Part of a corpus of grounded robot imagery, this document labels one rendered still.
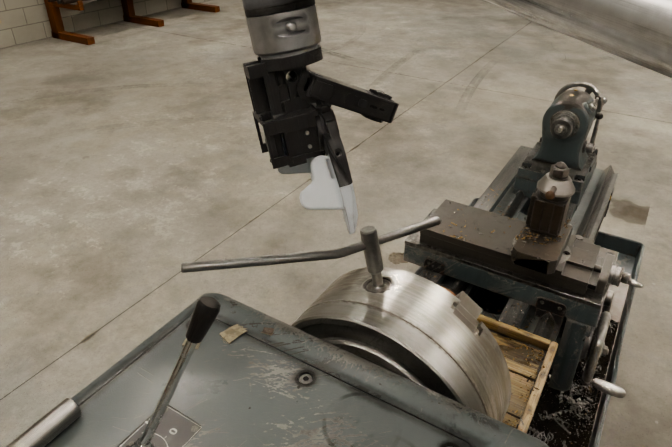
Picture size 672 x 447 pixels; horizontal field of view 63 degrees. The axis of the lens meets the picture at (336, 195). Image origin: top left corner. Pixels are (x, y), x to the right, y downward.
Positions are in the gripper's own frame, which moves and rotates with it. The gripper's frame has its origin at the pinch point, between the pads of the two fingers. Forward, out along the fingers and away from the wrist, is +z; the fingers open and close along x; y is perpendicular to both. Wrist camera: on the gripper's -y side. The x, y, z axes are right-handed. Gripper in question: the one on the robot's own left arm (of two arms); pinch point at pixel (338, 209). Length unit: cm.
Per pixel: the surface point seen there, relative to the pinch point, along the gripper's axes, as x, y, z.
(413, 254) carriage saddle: -52, -29, 42
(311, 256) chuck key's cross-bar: 0.6, 4.7, 4.8
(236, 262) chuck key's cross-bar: 0.7, 13.7, 2.5
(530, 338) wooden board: -18, -38, 48
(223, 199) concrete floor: -262, 8, 95
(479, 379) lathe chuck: 12.8, -10.4, 21.5
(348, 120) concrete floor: -359, -108, 95
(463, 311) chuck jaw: 5.3, -12.9, 17.0
